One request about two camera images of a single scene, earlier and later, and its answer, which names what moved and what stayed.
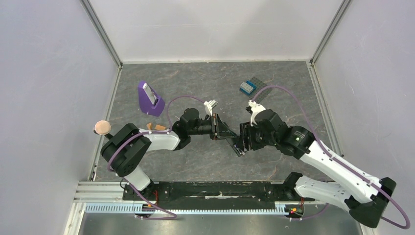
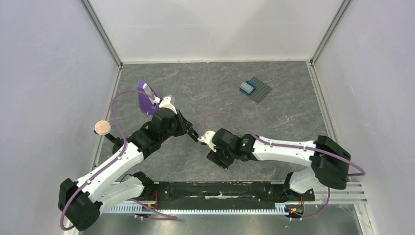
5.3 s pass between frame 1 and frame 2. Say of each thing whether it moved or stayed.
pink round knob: stayed
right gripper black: moved
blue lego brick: stayed
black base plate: stayed
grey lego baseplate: stayed
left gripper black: moved
